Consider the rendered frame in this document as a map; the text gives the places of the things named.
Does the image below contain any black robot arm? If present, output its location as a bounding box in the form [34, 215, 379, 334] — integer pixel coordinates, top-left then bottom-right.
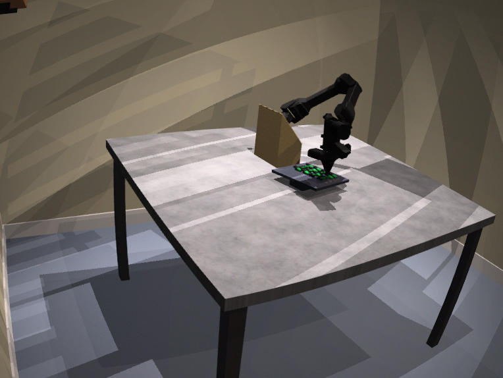
[280, 73, 363, 159]

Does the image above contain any grey switch panel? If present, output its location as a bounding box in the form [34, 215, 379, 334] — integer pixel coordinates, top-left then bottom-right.
[272, 163, 349, 191]

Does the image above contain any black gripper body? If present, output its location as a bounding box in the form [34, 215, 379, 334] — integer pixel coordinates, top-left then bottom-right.
[307, 132, 339, 160]

